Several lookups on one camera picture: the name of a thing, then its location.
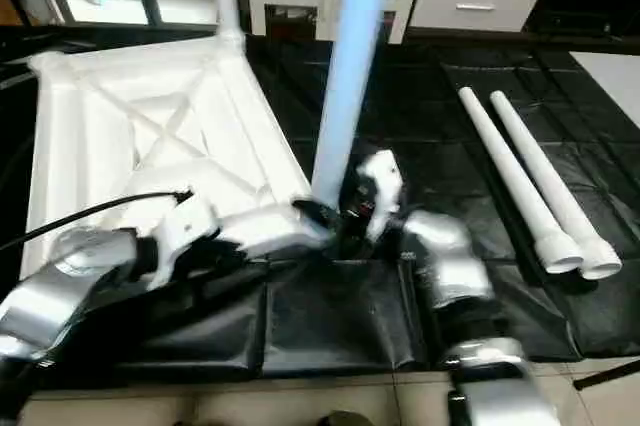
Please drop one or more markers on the white plastic table top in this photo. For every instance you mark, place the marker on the white plastic table top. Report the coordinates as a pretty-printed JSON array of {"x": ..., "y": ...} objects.
[{"x": 130, "y": 136}]

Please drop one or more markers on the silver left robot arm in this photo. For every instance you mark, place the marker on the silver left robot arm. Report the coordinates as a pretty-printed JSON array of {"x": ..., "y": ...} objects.
[{"x": 60, "y": 286}]

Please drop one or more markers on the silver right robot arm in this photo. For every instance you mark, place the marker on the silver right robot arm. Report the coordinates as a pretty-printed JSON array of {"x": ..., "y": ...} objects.
[{"x": 450, "y": 266}]

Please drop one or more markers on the black work mat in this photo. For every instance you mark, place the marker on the black work mat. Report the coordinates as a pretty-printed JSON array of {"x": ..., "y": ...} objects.
[{"x": 330, "y": 326}]

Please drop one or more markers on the black right robot foot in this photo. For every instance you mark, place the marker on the black right robot foot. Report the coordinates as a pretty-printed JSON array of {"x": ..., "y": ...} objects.
[{"x": 348, "y": 419}]

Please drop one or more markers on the white flat board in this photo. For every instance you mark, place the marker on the white flat board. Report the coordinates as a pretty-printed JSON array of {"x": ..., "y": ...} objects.
[{"x": 612, "y": 81}]

